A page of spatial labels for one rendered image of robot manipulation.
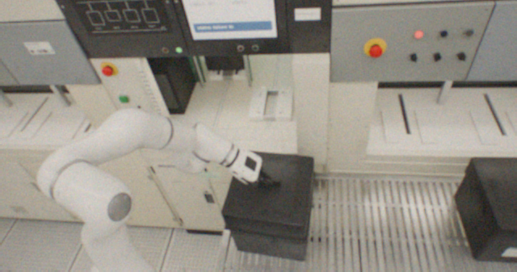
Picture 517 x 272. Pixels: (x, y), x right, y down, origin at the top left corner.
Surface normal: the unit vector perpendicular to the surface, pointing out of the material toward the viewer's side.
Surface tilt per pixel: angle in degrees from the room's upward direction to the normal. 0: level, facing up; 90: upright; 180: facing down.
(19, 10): 90
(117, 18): 90
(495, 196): 0
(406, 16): 90
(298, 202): 0
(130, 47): 90
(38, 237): 0
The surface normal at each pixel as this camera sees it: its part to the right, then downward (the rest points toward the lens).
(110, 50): -0.12, 0.72
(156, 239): -0.11, -0.69
